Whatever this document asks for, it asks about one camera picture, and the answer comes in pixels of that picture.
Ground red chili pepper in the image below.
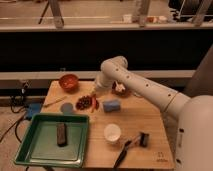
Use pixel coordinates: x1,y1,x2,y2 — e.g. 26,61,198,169
91,94,99,113

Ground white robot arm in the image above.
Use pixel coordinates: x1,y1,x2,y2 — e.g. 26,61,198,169
94,56,213,171

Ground dark maroon bowl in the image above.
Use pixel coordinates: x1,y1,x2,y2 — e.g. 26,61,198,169
112,81,130,97

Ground red bowl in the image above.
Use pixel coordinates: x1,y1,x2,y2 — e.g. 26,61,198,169
59,74,78,92

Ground bunch of dark grapes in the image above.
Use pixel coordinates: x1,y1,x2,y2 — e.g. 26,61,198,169
76,96,92,110

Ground blue sponge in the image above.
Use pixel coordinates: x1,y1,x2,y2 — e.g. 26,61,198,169
102,100,121,112

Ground wooden stick utensil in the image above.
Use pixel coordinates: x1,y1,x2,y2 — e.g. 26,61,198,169
43,96,67,108

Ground grey round lid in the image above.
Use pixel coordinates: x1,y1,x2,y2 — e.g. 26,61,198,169
60,103,73,114

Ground white cup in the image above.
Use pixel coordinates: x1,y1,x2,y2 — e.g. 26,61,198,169
104,124,121,144

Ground wooden table board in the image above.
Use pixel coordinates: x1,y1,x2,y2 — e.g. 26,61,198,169
40,80,175,171

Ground dark rectangular block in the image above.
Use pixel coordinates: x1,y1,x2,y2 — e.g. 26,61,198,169
57,123,67,147

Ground blue box on floor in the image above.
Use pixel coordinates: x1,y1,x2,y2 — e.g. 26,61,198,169
26,103,42,120

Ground green plastic tray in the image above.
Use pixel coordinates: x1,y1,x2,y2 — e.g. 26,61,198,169
14,113,89,168

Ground black handled knife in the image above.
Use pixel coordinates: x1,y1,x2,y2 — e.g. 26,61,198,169
113,140,132,169

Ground black cables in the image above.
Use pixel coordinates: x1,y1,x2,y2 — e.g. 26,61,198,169
0,81,33,143

